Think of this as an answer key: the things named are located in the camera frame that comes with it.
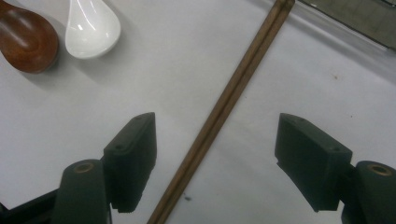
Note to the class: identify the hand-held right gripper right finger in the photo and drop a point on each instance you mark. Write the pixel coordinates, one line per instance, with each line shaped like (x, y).
(314, 161)

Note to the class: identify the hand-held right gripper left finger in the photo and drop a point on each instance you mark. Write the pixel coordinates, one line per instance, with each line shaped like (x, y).
(130, 161)

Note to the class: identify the brown wooden chopstick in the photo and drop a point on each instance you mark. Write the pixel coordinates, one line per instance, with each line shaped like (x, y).
(237, 93)
(226, 93)

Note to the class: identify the brown wooden spoon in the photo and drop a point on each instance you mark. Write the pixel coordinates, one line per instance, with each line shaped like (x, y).
(28, 40)

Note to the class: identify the white ceramic spoon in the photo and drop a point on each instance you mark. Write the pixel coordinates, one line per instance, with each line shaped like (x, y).
(91, 34)

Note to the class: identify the smoky clear plastic bin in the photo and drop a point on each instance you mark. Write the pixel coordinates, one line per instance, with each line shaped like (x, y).
(373, 25)

